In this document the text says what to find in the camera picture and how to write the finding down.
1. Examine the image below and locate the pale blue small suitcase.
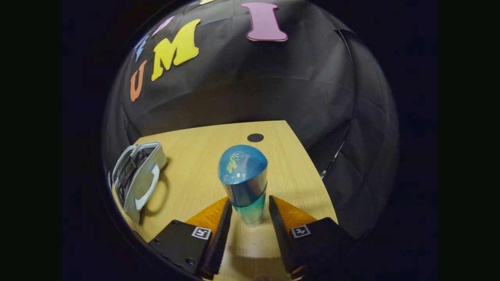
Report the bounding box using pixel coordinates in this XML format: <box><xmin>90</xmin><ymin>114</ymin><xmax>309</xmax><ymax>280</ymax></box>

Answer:
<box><xmin>111</xmin><ymin>142</ymin><xmax>168</xmax><ymax>224</ymax></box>

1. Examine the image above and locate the blue capped teal bottle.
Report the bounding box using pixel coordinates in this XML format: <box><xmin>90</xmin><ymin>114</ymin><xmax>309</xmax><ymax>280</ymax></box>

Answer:
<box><xmin>218</xmin><ymin>144</ymin><xmax>268</xmax><ymax>228</ymax></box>

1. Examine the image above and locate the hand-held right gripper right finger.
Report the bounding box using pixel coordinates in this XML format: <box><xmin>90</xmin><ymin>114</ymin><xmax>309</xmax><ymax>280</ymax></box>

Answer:
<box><xmin>268</xmin><ymin>195</ymin><xmax>358</xmax><ymax>280</ymax></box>

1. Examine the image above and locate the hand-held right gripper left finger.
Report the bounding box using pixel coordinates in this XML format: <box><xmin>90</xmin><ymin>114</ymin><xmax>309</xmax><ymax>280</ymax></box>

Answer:
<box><xmin>148</xmin><ymin>198</ymin><xmax>233</xmax><ymax>280</ymax></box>

